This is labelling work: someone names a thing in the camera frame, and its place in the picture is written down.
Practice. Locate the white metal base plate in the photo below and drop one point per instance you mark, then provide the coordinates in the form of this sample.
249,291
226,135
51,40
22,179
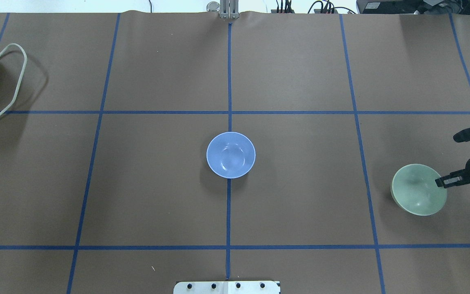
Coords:
227,287

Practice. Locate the blue bowl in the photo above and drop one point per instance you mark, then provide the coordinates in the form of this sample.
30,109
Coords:
231,155

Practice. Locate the brown paper table mat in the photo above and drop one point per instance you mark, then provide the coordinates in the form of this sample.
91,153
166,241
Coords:
104,184

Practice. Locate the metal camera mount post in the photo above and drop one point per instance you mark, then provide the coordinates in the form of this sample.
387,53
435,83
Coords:
227,9

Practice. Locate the green bowl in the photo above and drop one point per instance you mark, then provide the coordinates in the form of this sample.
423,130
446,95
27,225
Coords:
413,189

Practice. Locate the black electronics box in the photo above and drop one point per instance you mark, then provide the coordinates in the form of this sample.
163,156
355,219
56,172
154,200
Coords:
430,7

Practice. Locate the black power strip with plugs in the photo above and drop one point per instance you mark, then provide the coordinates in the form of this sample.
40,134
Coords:
310,6

